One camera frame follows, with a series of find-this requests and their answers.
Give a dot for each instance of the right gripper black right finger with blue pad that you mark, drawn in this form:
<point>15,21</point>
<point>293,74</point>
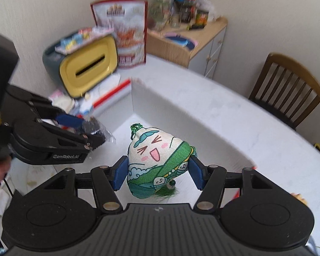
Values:
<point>211,182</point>

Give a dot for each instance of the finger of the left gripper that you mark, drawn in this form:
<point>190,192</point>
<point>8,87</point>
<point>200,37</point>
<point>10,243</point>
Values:
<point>72,134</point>
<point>45,110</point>

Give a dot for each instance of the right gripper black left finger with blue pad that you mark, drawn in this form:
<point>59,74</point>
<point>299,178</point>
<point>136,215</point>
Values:
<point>106,181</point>

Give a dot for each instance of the clear plastic bagged dark item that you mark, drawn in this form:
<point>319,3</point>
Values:
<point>96,132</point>

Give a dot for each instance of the zongzi cartoon plush toy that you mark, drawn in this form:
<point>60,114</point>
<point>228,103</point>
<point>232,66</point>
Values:
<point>156,158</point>

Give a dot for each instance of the red white cardboard box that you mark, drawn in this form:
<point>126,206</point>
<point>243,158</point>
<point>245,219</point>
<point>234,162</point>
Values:
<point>137,103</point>

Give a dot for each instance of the brown wooden chair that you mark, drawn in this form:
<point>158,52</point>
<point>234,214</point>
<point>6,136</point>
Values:
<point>286,89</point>

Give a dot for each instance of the red white snack bag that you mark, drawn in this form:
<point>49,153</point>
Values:
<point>128,19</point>

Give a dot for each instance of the wooden white cabinet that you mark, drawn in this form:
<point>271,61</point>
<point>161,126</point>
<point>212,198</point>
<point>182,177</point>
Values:
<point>197,50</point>

